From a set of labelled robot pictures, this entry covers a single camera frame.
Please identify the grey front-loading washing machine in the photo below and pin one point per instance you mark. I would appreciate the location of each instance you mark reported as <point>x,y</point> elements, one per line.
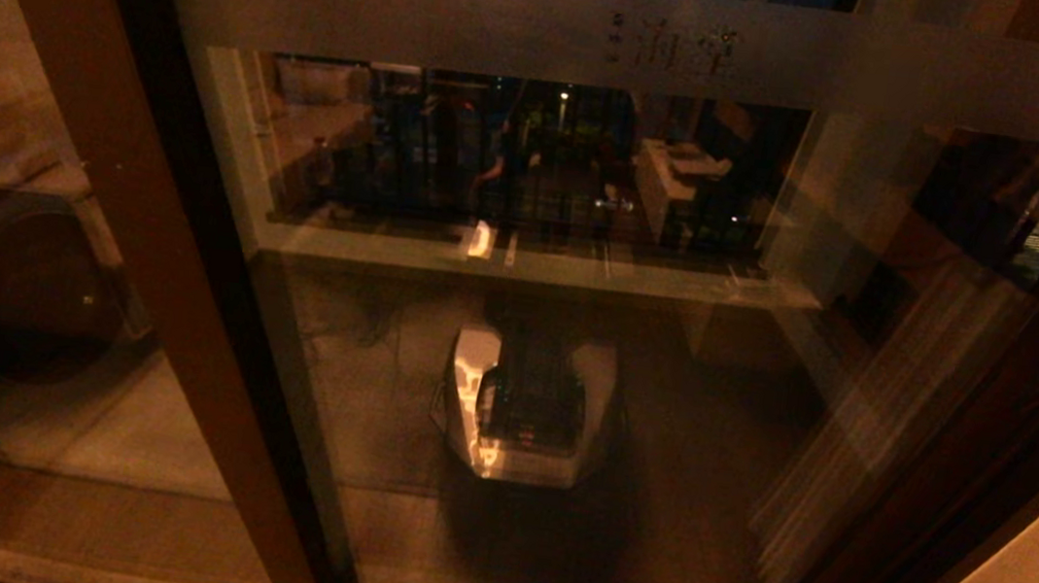
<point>40,296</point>

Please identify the dark brown door jamb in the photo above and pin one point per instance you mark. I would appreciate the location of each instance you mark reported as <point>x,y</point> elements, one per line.
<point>994,502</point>

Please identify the brown framed fixed glass panel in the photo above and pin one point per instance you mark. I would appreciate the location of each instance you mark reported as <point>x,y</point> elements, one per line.
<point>146,220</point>

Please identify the brown framed sliding glass door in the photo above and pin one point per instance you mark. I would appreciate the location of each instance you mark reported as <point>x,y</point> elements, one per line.
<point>511,26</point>

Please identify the long black metal balcony railing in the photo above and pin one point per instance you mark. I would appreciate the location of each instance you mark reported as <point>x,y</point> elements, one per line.
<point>436,165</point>

